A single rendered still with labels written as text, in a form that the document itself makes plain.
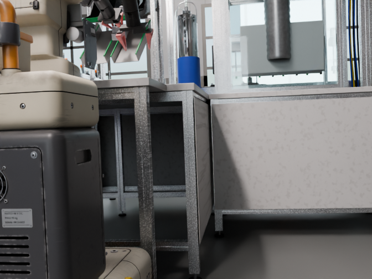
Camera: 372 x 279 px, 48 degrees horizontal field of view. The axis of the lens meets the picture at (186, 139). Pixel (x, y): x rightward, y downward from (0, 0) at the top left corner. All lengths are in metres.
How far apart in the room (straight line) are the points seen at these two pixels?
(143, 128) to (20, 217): 0.70
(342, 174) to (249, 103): 0.67
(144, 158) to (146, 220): 0.23
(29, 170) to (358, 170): 2.01
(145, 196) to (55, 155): 0.69
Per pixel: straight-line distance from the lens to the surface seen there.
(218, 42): 3.16
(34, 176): 0.94
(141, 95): 1.54
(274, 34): 2.66
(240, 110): 2.51
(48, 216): 0.94
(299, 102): 2.53
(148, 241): 1.59
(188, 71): 2.80
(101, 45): 2.19
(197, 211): 1.86
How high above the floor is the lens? 0.68
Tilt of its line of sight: 2 degrees down
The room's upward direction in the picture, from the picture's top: 2 degrees counter-clockwise
